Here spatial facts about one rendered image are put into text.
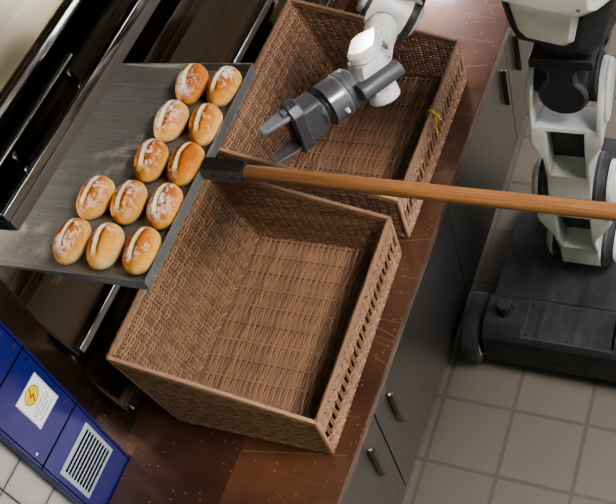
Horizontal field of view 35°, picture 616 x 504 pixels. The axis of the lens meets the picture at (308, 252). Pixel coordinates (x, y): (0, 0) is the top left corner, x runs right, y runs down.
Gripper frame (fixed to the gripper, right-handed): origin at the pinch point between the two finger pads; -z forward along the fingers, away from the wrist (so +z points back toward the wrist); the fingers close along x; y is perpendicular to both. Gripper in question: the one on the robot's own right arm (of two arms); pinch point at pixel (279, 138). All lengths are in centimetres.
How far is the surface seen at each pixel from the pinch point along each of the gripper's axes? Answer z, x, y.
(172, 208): -24.8, 1.8, 0.3
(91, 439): -65, -44, -2
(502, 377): 31, -120, 12
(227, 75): 1.3, 3.3, -19.6
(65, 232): -43.1, 4.0, -8.5
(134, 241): -34.2, 3.8, 3.6
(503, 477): 11, -120, 35
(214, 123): -7.4, 1.8, -11.8
